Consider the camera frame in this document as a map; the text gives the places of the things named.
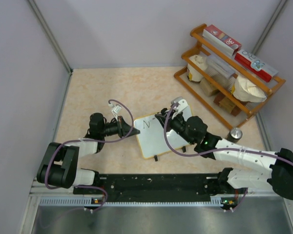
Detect red toothpaste box lower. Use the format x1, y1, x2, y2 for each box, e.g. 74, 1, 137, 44
234, 49, 278, 82

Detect wooden two tier shelf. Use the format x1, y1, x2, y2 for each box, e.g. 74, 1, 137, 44
174, 24, 286, 129

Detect brown red blocks on shelf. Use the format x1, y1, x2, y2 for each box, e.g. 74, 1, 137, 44
213, 92, 241, 117

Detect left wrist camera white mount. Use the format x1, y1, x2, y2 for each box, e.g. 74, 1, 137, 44
108, 103, 122, 120

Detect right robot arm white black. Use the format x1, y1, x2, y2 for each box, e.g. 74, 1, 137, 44
155, 108, 293, 200

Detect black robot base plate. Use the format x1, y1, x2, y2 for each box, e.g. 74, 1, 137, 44
73, 173, 235, 203

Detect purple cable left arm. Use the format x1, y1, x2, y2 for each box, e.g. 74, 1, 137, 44
44, 98, 135, 190

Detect red toothpaste box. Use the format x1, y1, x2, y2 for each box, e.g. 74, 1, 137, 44
234, 49, 278, 82
202, 25, 242, 57

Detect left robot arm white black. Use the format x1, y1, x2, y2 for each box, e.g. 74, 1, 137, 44
37, 113, 140, 193

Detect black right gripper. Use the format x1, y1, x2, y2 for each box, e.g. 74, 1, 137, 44
156, 109, 195, 145

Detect cream paper cup left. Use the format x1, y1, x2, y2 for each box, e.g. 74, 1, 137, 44
187, 54, 208, 83

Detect white board yellow frame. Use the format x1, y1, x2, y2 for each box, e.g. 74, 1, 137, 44
134, 106, 192, 159

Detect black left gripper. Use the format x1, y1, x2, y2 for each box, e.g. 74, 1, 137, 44
100, 116, 140, 139

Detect grey slotted cable duct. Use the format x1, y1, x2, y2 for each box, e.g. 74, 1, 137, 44
39, 195, 237, 208

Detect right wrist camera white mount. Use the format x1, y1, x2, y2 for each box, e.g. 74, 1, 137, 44
171, 97, 188, 119

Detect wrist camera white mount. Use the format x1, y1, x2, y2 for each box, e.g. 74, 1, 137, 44
108, 103, 122, 120
171, 97, 188, 119

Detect grey clear plastic box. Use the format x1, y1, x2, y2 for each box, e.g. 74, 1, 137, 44
206, 55, 235, 89

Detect red toothpaste box upper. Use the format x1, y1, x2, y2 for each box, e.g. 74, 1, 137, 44
202, 25, 242, 57

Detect tan block on shelf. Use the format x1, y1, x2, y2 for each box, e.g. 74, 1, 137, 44
199, 78, 219, 97

